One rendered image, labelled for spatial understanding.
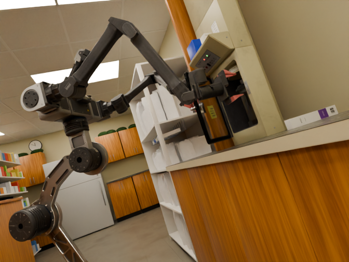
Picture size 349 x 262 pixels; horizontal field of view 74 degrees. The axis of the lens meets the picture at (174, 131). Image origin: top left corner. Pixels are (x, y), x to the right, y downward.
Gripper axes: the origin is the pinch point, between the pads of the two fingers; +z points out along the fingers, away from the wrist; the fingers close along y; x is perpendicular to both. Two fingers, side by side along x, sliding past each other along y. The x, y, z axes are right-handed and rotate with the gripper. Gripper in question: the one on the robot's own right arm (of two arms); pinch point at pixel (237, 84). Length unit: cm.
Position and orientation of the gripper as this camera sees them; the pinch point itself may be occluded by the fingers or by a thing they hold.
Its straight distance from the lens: 108.6
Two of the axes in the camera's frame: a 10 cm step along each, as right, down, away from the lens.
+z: 9.2, -2.5, 3.0
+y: -3.0, -9.5, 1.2
